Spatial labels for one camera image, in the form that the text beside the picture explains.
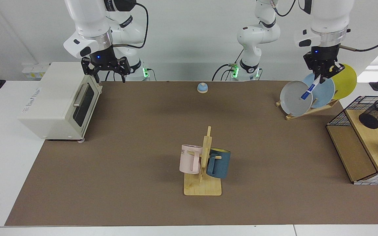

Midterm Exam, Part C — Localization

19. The blue and white marker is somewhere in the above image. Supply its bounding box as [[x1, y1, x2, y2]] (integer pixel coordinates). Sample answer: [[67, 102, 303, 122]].
[[300, 77, 321, 100]]

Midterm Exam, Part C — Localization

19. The light blue plate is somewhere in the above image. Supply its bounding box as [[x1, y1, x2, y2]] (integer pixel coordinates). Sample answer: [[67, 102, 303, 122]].
[[302, 72, 335, 108]]

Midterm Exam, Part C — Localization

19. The yellow plate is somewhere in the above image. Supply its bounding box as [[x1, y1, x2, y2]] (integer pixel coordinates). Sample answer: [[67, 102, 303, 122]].
[[324, 63, 357, 100]]

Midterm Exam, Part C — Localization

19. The grey plate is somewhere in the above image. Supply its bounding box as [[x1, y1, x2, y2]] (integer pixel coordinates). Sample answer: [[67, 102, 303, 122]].
[[280, 81, 313, 117]]

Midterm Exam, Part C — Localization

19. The wooden plate rack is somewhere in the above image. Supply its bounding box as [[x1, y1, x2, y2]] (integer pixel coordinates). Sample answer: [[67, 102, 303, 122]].
[[276, 98, 340, 121]]

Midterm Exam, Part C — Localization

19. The pale toaster oven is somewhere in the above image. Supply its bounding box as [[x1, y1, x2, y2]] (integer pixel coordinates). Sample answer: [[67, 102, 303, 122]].
[[18, 62, 103, 142]]

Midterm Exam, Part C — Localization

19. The brown table cloth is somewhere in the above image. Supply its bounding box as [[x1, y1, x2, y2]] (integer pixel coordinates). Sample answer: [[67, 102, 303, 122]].
[[5, 81, 378, 226]]

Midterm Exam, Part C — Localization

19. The pink cup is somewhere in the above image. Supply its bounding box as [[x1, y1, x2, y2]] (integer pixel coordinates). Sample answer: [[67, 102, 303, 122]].
[[179, 144, 203, 175]]

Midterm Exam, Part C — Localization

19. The dark teal cup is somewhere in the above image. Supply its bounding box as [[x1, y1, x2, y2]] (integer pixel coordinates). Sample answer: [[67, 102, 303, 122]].
[[206, 148, 231, 179]]

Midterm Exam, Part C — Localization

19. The wooden cup stand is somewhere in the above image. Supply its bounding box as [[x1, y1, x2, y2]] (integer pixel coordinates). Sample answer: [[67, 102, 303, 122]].
[[184, 126, 222, 196]]

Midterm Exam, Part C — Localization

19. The wire basket with wooden floor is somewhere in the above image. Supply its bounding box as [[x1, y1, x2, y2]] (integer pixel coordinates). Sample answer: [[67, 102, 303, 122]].
[[326, 96, 378, 183]]

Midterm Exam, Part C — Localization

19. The black base cable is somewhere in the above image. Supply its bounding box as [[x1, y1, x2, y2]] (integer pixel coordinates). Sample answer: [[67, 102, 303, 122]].
[[211, 51, 243, 82]]

